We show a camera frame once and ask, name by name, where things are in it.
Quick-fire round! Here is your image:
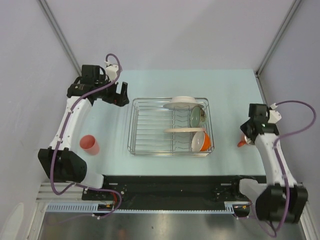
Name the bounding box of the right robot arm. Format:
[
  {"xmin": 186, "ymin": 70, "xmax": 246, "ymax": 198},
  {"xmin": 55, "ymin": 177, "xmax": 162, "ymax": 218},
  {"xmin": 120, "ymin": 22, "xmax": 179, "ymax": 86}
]
[{"xmin": 230, "ymin": 103, "xmax": 308, "ymax": 224}]

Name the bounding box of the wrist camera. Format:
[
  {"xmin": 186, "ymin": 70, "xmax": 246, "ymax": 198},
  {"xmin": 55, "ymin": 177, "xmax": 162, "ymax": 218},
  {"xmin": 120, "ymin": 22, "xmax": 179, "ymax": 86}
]
[
  {"xmin": 104, "ymin": 62, "xmax": 122, "ymax": 82},
  {"xmin": 268, "ymin": 103, "xmax": 282, "ymax": 124}
]

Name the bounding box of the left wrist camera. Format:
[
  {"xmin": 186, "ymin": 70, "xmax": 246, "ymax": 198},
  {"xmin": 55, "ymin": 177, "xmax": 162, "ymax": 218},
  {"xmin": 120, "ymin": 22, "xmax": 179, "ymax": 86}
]
[{"xmin": 104, "ymin": 62, "xmax": 122, "ymax": 82}]

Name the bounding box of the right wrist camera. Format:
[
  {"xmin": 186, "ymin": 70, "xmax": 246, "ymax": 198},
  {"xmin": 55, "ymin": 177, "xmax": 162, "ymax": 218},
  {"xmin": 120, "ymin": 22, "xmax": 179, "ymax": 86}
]
[{"xmin": 268, "ymin": 103, "xmax": 282, "ymax": 124}]

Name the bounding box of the white slotted cable duct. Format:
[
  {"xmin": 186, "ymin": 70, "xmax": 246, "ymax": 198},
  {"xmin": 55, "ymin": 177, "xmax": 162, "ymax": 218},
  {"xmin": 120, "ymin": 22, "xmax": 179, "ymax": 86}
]
[{"xmin": 46, "ymin": 202, "xmax": 235, "ymax": 214}]

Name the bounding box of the orange mug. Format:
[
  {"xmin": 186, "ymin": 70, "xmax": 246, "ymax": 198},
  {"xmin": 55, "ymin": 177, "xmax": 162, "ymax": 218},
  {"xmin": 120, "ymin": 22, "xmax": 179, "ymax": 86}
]
[{"xmin": 237, "ymin": 134, "xmax": 250, "ymax": 148}]

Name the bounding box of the pink cream tree plate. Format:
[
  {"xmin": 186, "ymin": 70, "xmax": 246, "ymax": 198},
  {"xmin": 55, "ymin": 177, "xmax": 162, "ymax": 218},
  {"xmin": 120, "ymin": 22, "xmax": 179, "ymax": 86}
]
[{"xmin": 164, "ymin": 127, "xmax": 206, "ymax": 133}]

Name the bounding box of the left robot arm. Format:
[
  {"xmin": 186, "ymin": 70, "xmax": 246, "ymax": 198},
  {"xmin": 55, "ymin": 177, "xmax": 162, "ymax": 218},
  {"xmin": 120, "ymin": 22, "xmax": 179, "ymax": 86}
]
[{"xmin": 38, "ymin": 62, "xmax": 130, "ymax": 200}]

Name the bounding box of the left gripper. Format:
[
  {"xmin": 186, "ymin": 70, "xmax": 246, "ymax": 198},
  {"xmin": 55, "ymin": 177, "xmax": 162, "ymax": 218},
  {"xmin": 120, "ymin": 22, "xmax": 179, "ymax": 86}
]
[{"xmin": 95, "ymin": 74, "xmax": 129, "ymax": 107}]

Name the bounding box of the orange bowl white inside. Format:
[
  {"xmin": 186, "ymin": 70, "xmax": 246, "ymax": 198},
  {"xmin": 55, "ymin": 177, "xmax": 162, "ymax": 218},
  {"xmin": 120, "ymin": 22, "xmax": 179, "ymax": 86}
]
[{"xmin": 191, "ymin": 131, "xmax": 211, "ymax": 152}]

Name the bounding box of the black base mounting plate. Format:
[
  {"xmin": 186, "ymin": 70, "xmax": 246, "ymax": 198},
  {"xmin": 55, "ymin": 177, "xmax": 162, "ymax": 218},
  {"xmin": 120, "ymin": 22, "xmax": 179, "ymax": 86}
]
[{"xmin": 81, "ymin": 183, "xmax": 253, "ymax": 201}]

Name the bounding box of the pink plastic cup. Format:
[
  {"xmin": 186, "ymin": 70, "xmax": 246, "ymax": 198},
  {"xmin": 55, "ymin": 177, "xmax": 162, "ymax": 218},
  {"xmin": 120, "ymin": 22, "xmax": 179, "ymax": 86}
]
[{"xmin": 79, "ymin": 134, "xmax": 100, "ymax": 156}]

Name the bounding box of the white deep plate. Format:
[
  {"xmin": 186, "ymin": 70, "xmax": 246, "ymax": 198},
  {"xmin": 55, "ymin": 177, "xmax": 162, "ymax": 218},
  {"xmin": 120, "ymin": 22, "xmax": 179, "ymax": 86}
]
[{"xmin": 163, "ymin": 96, "xmax": 204, "ymax": 110}]

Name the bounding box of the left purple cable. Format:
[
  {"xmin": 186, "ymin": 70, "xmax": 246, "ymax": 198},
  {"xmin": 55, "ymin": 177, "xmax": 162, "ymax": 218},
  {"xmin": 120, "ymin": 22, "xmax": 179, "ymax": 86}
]
[{"xmin": 49, "ymin": 53, "xmax": 123, "ymax": 221}]

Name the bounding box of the metal wire dish rack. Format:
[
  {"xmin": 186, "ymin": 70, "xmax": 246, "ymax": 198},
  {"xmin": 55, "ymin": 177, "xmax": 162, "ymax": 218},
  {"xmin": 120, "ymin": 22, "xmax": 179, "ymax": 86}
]
[{"xmin": 128, "ymin": 97, "xmax": 215, "ymax": 157}]

